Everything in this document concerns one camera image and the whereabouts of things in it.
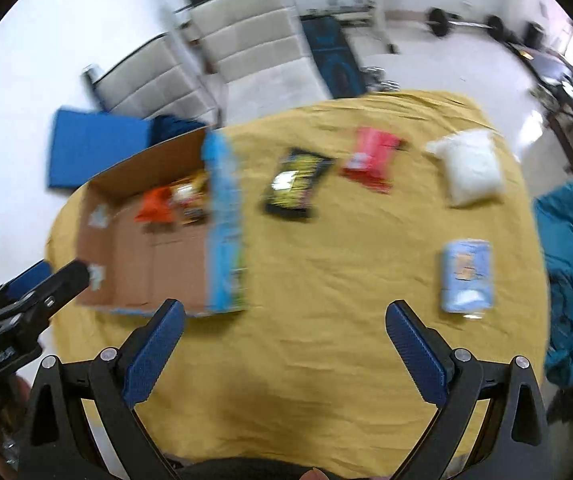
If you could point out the blue and black weight bench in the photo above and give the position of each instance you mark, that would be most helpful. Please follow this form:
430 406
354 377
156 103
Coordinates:
331 55

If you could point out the white barbell rack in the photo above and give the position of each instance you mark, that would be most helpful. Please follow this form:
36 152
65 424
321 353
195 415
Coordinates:
379 10

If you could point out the orange snack packet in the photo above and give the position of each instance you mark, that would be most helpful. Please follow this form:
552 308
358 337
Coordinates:
155 207

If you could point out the cardboard box with blue side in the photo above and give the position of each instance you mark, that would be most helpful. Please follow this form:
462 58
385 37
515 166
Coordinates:
176 265

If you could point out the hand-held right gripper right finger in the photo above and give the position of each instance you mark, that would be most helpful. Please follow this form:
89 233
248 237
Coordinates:
416 360

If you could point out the chrome dumbbells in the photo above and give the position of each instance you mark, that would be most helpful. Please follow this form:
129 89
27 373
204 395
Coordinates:
384 80

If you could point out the light blue tissue packet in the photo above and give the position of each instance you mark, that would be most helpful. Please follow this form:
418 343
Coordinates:
466 277

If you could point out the white plastic bag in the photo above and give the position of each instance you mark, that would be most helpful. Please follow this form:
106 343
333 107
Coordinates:
471 170

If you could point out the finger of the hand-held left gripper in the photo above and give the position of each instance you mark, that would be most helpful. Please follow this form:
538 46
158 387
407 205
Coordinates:
29 280
66 282

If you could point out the dark desk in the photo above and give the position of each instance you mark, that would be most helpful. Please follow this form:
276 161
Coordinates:
561 90

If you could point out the beige padded chair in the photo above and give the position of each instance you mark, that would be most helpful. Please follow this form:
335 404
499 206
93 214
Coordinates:
256 40
151 80

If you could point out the barbell with black plates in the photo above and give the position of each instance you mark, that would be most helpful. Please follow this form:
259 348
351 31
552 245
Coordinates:
439 21

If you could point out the blue foam mat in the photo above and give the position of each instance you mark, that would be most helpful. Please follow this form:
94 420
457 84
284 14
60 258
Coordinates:
96 150

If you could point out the yellow and red snack packet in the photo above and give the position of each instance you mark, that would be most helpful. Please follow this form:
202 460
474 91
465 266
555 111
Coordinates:
191 195

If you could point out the yellow tablecloth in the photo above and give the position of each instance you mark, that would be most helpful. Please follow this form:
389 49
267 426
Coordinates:
326 280

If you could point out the dark blue cloth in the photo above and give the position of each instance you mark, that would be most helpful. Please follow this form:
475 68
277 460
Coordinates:
171 130

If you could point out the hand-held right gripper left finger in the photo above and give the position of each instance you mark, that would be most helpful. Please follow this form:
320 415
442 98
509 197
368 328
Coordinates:
154 360

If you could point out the black and yellow snack packet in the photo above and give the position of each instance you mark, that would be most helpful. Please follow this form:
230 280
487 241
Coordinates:
294 185

